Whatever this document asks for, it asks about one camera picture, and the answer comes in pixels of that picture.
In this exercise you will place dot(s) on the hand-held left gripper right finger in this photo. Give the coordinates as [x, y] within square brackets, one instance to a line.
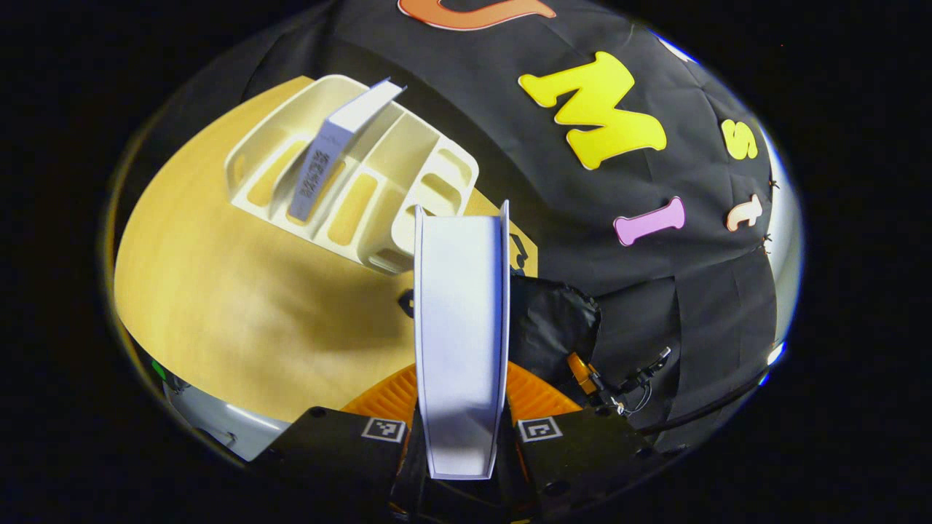
[582, 451]

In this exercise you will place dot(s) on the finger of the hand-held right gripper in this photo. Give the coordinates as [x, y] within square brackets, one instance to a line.
[580, 371]

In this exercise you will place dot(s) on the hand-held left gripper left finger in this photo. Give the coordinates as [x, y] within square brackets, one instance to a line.
[328, 451]

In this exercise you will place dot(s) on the blue schoolbag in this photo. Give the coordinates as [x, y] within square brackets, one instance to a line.
[553, 327]

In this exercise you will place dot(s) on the white book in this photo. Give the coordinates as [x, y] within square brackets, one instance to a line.
[459, 327]

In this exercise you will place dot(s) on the white plastic bookshelf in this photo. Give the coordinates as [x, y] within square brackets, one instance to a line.
[397, 153]

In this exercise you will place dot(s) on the lavender grey book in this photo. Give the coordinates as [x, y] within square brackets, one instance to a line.
[328, 145]

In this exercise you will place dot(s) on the black backdrop cloth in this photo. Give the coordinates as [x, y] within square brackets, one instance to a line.
[473, 109]

